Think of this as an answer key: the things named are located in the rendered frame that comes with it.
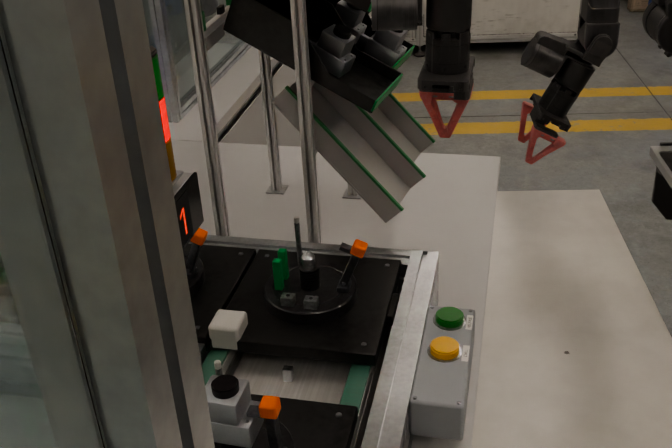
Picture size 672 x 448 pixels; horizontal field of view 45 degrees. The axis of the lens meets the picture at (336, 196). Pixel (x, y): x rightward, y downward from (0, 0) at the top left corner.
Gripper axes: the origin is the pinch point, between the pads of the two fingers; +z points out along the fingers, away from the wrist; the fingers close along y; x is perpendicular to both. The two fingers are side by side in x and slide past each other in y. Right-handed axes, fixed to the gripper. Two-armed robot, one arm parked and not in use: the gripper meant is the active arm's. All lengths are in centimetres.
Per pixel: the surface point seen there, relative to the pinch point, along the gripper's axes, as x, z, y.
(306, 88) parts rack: -23.3, 0.3, -13.9
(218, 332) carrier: -29.2, 25.3, 17.1
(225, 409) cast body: -18.4, 15.6, 41.2
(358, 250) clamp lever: -11.2, 16.7, 5.9
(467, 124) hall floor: -17, 122, -285
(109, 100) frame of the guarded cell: 2, -40, 89
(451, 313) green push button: 2.3, 25.8, 6.0
